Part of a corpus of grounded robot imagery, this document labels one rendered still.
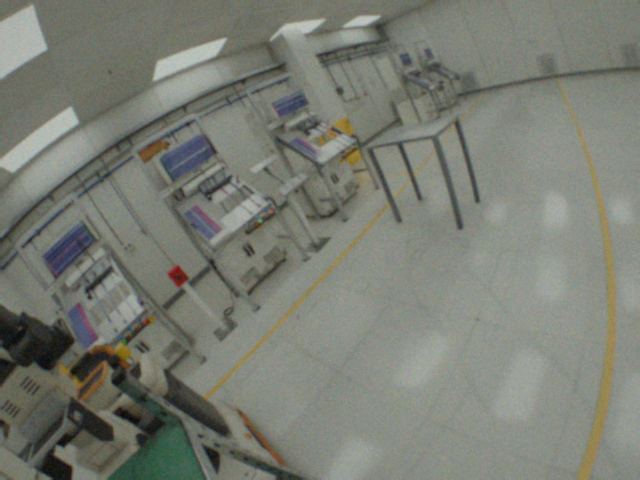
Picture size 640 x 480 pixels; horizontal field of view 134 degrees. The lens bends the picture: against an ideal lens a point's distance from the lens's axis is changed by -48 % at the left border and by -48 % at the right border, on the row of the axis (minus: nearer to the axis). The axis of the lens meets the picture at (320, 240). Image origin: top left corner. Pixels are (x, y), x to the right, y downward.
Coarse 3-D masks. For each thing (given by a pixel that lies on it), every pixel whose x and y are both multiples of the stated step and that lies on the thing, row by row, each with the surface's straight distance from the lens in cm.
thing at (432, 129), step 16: (400, 128) 252; (416, 128) 228; (432, 128) 209; (384, 144) 218; (400, 144) 263; (464, 144) 231; (384, 176) 241; (448, 176) 200; (416, 192) 282; (448, 192) 207
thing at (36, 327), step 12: (0, 312) 75; (12, 312) 78; (24, 312) 77; (0, 324) 75; (12, 324) 74; (24, 324) 74; (36, 324) 77; (0, 336) 76; (12, 336) 76; (36, 336) 74; (48, 336) 77; (12, 348) 78; (24, 360) 78
